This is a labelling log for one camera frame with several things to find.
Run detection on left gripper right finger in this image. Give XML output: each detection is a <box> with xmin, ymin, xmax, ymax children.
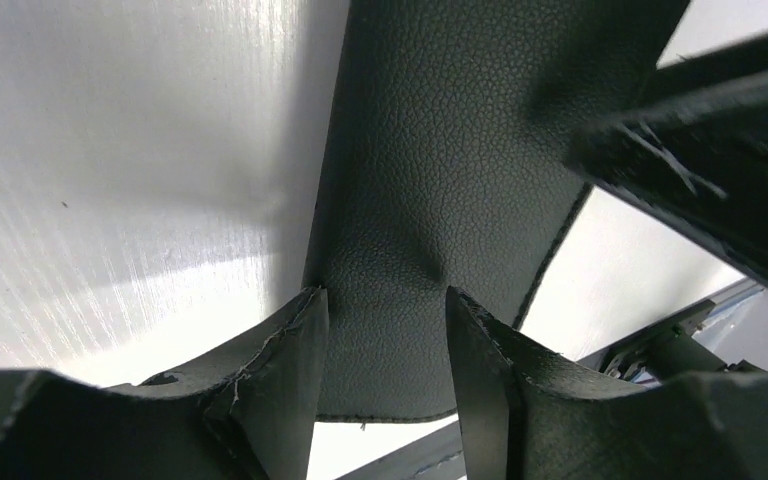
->
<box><xmin>446</xmin><ymin>287</ymin><xmax>768</xmax><ymax>479</ymax></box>

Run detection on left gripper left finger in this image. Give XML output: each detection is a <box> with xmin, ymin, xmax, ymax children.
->
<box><xmin>0</xmin><ymin>288</ymin><xmax>329</xmax><ymax>479</ymax></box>

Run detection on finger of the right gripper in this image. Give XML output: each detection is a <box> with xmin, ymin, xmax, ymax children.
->
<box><xmin>566</xmin><ymin>33</ymin><xmax>768</xmax><ymax>288</ymax></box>

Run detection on black zip tool case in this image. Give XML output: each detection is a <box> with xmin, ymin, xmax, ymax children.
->
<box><xmin>304</xmin><ymin>1</ymin><xmax>687</xmax><ymax>423</ymax></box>

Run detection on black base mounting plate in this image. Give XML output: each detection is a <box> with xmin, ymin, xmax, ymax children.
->
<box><xmin>343</xmin><ymin>279</ymin><xmax>764</xmax><ymax>479</ymax></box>

